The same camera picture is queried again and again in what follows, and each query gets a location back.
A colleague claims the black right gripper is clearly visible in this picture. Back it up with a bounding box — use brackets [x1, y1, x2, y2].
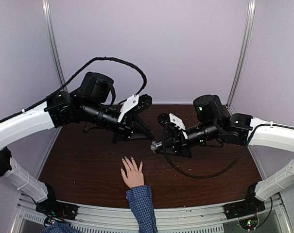
[155, 120, 220, 159]

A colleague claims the clear nail polish bottle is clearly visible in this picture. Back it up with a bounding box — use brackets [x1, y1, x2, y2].
[150, 141, 162, 153]

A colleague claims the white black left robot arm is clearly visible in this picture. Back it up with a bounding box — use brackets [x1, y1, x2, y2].
[0, 72, 154, 216]

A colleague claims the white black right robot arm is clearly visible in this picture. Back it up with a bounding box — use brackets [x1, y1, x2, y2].
[151, 95, 294, 215]

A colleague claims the mannequin hand with painted nails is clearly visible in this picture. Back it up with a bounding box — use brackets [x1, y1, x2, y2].
[121, 156, 145, 189]

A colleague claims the blue checkered shirt sleeve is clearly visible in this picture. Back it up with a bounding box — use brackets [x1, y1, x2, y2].
[126, 185, 158, 233]

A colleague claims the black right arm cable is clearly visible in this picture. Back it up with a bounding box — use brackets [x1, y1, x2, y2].
[160, 123, 257, 179]

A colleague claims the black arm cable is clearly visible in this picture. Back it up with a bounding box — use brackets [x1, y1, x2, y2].
[20, 56, 147, 115]
[160, 123, 257, 179]

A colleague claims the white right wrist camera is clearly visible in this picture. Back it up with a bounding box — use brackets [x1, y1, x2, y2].
[157, 113, 188, 139]

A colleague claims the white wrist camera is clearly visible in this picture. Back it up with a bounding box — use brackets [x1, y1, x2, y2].
[157, 113, 188, 139]
[117, 94, 153, 123]

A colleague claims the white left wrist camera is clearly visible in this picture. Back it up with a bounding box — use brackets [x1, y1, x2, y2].
[117, 94, 153, 123]

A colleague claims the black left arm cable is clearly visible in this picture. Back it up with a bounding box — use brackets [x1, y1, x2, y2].
[20, 56, 147, 115]

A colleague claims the slotted aluminium base rail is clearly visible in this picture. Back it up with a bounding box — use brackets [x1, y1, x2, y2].
[10, 186, 292, 233]

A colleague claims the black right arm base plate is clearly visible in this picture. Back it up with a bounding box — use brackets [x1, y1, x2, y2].
[224, 200, 265, 219]

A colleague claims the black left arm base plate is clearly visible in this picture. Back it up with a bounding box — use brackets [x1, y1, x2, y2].
[35, 201, 78, 220]

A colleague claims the right aluminium frame post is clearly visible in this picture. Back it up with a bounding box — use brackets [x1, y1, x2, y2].
[226, 0, 257, 112]

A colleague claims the aluminium frame post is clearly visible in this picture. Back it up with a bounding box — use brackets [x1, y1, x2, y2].
[226, 0, 257, 112]
[41, 0, 73, 109]

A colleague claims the left aluminium frame post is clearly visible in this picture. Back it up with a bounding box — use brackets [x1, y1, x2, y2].
[41, 0, 73, 109]

